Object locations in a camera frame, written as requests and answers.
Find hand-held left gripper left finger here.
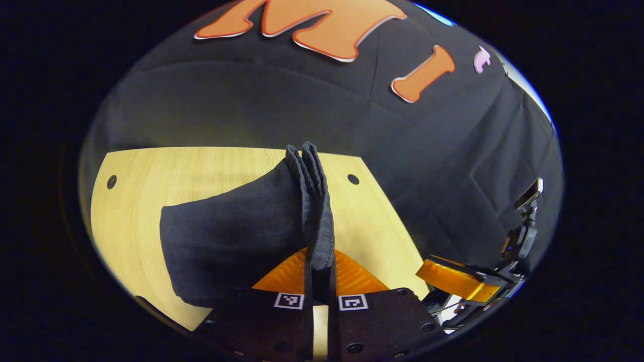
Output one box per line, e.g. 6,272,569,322
193,246,313,362

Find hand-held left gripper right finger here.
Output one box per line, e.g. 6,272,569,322
329,248,447,362

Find dark grey jeans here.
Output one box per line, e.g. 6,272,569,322
160,141,337,308

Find black backdrop cloth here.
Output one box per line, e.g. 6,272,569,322
78,0,564,302

